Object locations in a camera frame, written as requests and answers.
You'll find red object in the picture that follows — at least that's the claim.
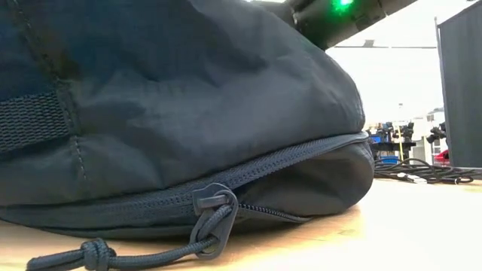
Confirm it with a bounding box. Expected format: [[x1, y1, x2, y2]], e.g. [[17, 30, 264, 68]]
[[434, 149, 451, 166]]

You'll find black overhead frame beam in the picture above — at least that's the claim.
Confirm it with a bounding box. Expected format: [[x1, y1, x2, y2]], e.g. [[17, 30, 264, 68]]
[[334, 39, 438, 50]]

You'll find black curtain partition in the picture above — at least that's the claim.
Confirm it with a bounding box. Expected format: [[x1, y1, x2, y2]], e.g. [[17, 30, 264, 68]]
[[436, 0, 482, 170]]

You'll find distant black robot rig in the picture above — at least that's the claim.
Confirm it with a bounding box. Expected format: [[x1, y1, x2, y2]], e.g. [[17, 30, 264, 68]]
[[426, 122, 448, 145], [371, 120, 417, 152]]

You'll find navy blue backpack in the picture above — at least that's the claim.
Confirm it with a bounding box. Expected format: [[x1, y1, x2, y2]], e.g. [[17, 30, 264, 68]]
[[0, 0, 376, 271]]

